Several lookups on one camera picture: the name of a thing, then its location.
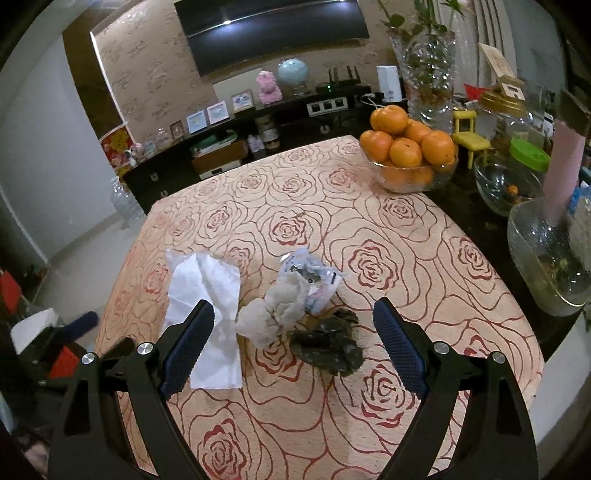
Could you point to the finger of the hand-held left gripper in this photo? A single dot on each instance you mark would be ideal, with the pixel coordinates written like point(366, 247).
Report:
point(85, 321)
point(117, 350)

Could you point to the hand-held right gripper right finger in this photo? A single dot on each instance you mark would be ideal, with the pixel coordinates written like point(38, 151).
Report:
point(399, 350)

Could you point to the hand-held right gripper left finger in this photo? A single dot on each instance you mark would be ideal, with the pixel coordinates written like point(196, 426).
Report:
point(187, 350)

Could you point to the white tissue paper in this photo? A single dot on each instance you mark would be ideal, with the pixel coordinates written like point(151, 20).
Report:
point(217, 286)

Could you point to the dark green wrapper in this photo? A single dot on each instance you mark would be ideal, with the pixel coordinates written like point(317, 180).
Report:
point(328, 346)

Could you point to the grey tissue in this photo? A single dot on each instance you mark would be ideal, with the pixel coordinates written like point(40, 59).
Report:
point(272, 314)

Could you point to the cat print tissue packet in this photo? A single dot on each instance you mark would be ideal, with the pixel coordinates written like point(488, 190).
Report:
point(323, 281)

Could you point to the clear water jug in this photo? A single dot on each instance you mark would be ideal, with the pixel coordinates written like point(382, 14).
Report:
point(124, 203)

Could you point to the black television cabinet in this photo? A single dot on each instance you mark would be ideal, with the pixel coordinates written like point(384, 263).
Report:
point(152, 180)

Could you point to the table with rose tablecloth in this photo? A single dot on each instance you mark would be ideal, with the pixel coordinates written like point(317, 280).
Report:
point(323, 207)

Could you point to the glass fruit bowl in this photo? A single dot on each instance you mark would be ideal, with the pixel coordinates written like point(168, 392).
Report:
point(406, 184)

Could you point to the large clear glass jar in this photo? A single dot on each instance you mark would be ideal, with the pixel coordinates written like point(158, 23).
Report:
point(545, 258)

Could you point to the empty glass bowl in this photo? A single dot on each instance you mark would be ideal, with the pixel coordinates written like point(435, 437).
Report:
point(489, 184)

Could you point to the brown box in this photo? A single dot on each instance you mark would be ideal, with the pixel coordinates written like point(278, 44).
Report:
point(219, 161)

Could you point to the glass dome ornament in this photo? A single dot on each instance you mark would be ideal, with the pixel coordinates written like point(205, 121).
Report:
point(162, 138)

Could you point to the bowl of oranges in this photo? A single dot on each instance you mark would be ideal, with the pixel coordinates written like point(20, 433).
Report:
point(406, 152)

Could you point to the green books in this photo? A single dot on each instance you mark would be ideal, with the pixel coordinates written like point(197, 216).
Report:
point(212, 143)

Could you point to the yellow miniature chair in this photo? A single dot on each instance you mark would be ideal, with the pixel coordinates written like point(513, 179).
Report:
point(471, 138)

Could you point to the jars in cabinet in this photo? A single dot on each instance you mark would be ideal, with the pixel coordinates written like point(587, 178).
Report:
point(268, 134)

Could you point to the green lid container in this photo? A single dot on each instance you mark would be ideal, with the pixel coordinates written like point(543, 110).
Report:
point(531, 154)

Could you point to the pink box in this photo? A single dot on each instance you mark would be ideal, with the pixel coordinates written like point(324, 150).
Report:
point(563, 170)

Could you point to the white power strip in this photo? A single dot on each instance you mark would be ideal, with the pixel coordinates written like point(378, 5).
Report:
point(327, 105)

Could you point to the white cylindrical appliance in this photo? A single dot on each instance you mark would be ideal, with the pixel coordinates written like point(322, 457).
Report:
point(388, 83)

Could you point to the white board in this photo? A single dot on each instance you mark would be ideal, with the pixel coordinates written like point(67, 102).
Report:
point(231, 85)

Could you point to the glass jar with gold lid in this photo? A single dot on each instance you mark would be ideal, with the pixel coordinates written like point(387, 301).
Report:
point(501, 99)

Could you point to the black router with antennas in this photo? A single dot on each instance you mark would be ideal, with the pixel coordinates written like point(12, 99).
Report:
point(341, 85)

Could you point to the pink plush toy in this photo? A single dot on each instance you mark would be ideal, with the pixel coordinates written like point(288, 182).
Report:
point(269, 87)

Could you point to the cut glass vase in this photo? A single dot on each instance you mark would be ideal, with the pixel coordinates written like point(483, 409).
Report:
point(427, 69)

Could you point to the light blue globe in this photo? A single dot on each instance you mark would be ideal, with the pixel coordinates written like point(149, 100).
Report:
point(293, 74)

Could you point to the beige card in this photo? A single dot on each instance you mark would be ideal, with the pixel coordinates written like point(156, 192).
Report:
point(496, 60)

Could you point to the green plant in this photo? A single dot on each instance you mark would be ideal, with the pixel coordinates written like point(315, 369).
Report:
point(429, 18)

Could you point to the red floral wall poster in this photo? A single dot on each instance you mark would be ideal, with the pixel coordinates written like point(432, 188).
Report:
point(115, 147)

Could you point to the small brown picture frame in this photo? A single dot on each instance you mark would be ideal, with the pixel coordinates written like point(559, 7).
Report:
point(177, 130)

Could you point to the black wall television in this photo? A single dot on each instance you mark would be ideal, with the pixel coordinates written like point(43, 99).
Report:
point(277, 32)

